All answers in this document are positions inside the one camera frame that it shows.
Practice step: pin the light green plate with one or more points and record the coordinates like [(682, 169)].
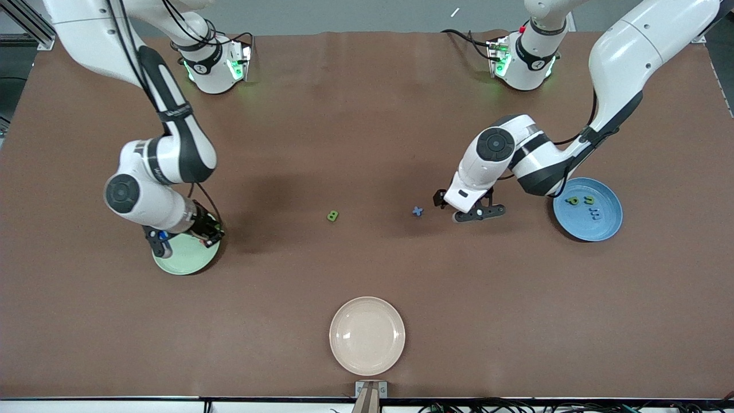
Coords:
[(183, 261)]

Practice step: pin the brown table mat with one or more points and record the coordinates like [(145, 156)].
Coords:
[(401, 275)]

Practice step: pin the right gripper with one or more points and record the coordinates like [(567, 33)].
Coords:
[(203, 224)]

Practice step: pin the green letter p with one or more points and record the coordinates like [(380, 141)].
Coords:
[(572, 201)]

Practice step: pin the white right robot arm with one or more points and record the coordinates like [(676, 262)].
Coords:
[(149, 206)]

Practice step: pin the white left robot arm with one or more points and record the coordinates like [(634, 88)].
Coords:
[(631, 51)]

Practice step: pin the grey arm base connector box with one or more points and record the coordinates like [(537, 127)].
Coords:
[(243, 57), (494, 54)]

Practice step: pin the cream plate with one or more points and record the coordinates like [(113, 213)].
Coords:
[(367, 336)]

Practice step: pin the blue plate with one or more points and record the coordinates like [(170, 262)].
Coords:
[(602, 226)]

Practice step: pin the aluminium frame profile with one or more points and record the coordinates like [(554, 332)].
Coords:
[(698, 38), (34, 28)]

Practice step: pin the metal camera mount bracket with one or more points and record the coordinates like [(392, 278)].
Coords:
[(371, 396)]

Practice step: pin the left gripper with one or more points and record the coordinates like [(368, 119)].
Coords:
[(440, 199)]

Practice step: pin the blue letter m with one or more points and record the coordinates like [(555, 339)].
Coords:
[(594, 215)]

